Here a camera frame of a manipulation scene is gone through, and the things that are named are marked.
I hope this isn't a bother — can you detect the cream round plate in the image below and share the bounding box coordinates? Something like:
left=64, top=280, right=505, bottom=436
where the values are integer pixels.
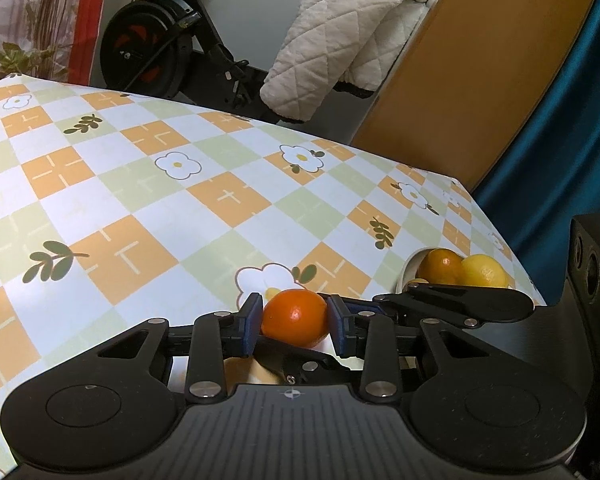
left=395, top=247, right=513, bottom=293

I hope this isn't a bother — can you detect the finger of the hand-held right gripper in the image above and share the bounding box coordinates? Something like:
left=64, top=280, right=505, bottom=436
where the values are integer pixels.
left=317, top=282, right=537, bottom=331
left=256, top=337, right=353, bottom=386

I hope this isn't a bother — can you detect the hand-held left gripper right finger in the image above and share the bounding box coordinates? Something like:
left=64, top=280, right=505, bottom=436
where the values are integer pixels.
left=326, top=294, right=486, bottom=403

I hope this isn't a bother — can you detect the teal curtain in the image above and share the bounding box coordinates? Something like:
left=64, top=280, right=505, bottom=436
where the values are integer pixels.
left=472, top=0, right=600, bottom=306

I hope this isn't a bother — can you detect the round bright orange tangerine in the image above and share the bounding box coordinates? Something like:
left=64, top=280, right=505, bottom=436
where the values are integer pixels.
left=261, top=289, right=329, bottom=348

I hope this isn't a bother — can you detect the black exercise bike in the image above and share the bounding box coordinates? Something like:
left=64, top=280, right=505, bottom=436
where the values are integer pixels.
left=99, top=0, right=291, bottom=123

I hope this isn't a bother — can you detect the wooden board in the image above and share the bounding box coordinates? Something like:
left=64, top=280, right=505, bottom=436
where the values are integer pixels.
left=352, top=0, right=600, bottom=193

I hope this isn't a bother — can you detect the white quilted blanket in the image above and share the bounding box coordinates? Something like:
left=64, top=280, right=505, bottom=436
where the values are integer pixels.
left=259, top=0, right=441, bottom=125

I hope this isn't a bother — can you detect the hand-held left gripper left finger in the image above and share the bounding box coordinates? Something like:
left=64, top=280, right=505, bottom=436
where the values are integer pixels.
left=97, top=292, right=265, bottom=403

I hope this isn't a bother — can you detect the red printed backdrop cloth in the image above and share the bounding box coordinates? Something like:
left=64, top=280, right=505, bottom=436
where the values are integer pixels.
left=0, top=0, right=116, bottom=92

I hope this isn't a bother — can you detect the brownish orange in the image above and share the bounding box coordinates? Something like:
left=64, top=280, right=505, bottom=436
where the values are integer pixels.
left=422, top=248, right=466, bottom=286

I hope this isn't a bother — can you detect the small yellow lemon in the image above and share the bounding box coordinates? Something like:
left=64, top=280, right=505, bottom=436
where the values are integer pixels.
left=457, top=254, right=510, bottom=289

